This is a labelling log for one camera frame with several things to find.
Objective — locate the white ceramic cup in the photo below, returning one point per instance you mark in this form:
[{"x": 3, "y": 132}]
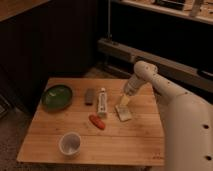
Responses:
[{"x": 69, "y": 144}]

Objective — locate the wooden shelf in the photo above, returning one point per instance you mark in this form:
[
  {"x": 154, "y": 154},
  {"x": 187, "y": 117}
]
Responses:
[{"x": 167, "y": 11}]

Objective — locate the white sponge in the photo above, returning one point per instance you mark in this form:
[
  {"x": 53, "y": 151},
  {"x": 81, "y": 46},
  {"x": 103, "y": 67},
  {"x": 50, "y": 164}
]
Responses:
[{"x": 123, "y": 112}]

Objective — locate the wooden table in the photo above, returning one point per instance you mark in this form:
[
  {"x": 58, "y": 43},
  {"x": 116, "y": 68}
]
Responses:
[{"x": 139, "y": 141}]

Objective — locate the white tube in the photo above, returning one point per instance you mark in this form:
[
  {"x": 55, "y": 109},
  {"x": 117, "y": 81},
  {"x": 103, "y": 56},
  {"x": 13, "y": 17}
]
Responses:
[{"x": 102, "y": 103}]

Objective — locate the dark rectangular block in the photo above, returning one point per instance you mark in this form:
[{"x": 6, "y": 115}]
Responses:
[{"x": 89, "y": 96}]

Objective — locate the red carrot toy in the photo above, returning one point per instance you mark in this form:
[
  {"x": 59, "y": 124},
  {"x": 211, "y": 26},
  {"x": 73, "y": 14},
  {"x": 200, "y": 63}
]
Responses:
[{"x": 97, "y": 122}]

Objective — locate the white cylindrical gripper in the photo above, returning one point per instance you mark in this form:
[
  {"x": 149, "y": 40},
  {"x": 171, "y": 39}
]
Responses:
[{"x": 131, "y": 87}]

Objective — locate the metal pole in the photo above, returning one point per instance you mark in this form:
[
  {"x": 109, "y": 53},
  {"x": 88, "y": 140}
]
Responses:
[{"x": 109, "y": 21}]

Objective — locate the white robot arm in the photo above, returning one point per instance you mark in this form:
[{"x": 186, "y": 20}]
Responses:
[{"x": 188, "y": 126}]

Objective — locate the green bowl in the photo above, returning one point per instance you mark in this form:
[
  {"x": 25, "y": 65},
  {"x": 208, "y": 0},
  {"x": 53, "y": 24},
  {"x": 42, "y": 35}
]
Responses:
[{"x": 57, "y": 97}]

